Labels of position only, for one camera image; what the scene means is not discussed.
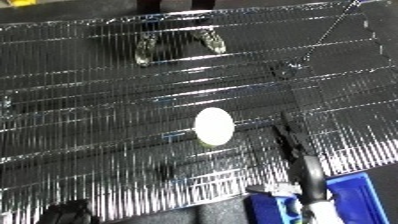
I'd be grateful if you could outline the white paper cup green band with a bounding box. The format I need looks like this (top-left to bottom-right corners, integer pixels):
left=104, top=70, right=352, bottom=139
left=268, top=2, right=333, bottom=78
left=193, top=107, right=237, bottom=148

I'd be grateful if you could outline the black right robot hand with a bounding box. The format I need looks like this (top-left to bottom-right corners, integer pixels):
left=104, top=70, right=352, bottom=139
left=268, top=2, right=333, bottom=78
left=245, top=111, right=329, bottom=205

